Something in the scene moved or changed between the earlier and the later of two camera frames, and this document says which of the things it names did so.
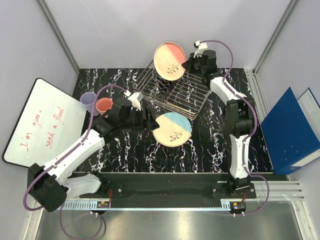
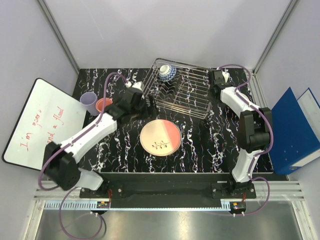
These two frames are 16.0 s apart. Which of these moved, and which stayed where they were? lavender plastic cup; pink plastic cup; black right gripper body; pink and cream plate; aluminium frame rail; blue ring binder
Moved: black right gripper body; pink and cream plate
Stayed: lavender plastic cup; blue ring binder; pink plastic cup; aluminium frame rail
